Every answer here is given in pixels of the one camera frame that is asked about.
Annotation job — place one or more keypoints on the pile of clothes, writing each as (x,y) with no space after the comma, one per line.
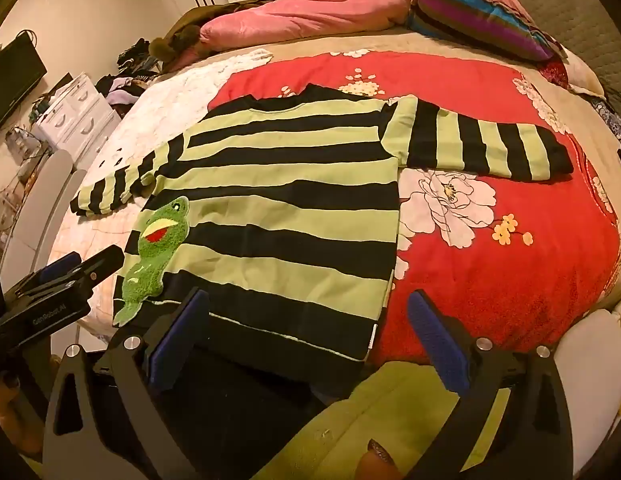
(125,90)

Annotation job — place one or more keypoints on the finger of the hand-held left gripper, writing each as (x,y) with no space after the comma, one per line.
(65,263)
(103,260)

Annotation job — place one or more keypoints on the white drawer chest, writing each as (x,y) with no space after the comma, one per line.
(80,110)

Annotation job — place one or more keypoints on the multicolour striped fleece blanket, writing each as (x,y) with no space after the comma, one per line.
(470,15)

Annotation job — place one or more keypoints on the brown fur-trimmed coat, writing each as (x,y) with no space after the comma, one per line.
(190,22)

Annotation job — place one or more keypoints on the white patterned quilt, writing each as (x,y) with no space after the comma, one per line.
(155,105)

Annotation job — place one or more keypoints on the cluttered side table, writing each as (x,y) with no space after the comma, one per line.
(18,170)

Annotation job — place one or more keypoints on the person's yellow-green garment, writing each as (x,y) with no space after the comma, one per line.
(365,410)

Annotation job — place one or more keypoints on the green black striped frog sweater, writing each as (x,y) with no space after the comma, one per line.
(290,210)

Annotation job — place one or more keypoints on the person's right hand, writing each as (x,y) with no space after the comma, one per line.
(375,465)

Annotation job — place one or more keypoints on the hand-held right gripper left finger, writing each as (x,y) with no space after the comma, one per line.
(178,340)

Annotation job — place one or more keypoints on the dark red pillow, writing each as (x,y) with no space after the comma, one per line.
(555,70)

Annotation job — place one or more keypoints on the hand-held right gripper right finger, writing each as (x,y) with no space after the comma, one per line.
(438,340)

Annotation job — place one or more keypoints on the grey quilted pillow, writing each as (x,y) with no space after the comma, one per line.
(580,25)

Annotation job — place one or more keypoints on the cream pillow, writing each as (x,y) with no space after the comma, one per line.
(585,75)

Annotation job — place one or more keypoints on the red floral blanket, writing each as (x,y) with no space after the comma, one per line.
(515,285)

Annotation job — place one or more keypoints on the blue patterned cloth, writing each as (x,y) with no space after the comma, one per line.
(613,122)

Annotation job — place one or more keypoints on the pink quilt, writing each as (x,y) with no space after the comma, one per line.
(315,15)

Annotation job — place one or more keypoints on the black television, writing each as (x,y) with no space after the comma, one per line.
(15,80)

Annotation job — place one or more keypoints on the person's left hand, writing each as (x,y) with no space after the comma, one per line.
(8,410)

